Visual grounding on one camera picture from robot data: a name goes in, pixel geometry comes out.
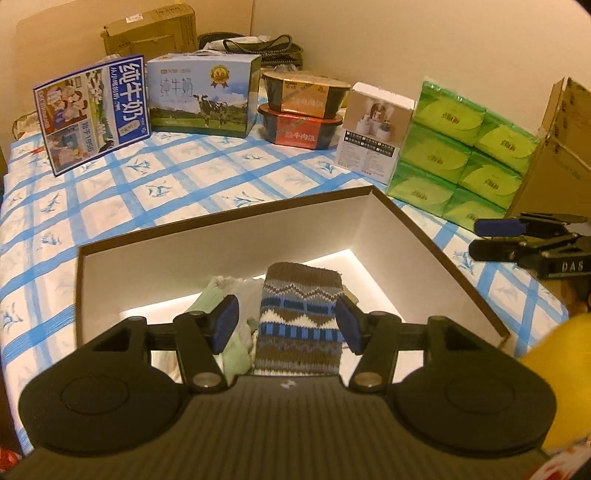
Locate red-lidded black food bowl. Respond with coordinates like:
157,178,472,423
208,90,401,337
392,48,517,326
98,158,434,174
257,104,344,151

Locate stack of green tissue packets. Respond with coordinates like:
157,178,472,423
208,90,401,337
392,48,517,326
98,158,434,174
385,80,540,227

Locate dark blue milk carton box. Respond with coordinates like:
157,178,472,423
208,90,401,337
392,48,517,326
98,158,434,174
33,55,153,177

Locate red and white printed item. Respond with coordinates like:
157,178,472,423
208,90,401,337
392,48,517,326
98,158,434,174
531,442,591,480

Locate blue checked bedsheet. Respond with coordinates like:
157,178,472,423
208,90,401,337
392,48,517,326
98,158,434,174
0,121,572,457

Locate brown cardboard box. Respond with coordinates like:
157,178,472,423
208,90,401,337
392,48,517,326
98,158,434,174
102,4,199,61

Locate light green fuzzy sock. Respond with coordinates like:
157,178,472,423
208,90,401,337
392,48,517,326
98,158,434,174
187,275,267,387

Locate yellow soft item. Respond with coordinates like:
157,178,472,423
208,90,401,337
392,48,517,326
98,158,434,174
518,311,591,457

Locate brown blue patterned knit sock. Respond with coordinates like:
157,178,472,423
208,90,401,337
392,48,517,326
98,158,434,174
252,263,345,377

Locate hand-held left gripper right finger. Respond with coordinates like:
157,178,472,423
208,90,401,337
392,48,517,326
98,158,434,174
335,295,485,394

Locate small white product box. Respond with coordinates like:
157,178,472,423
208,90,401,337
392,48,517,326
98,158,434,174
336,82,414,186

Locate light blue cow-print milk box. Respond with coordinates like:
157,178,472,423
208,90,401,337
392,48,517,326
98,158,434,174
147,52,262,138

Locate large open cardboard box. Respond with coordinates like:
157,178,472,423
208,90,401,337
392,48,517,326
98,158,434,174
505,76,591,223

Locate gold-lidded black food bowl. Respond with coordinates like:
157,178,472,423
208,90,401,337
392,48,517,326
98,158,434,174
262,70,350,119

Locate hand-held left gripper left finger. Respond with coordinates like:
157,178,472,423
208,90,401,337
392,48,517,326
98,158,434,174
93,294,241,394

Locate black rope-handled bag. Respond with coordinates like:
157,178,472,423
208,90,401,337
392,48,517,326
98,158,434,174
198,31,306,73

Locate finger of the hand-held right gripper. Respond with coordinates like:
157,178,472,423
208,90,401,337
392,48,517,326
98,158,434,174
468,234,578,266
474,212,571,237

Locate wooden headboard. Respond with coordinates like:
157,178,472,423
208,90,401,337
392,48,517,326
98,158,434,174
14,0,257,121

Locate white brown-rimmed storage box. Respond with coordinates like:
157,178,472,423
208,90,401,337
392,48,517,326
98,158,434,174
76,185,511,386

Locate beige patterned pillow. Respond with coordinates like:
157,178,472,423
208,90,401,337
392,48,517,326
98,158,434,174
12,111,43,140

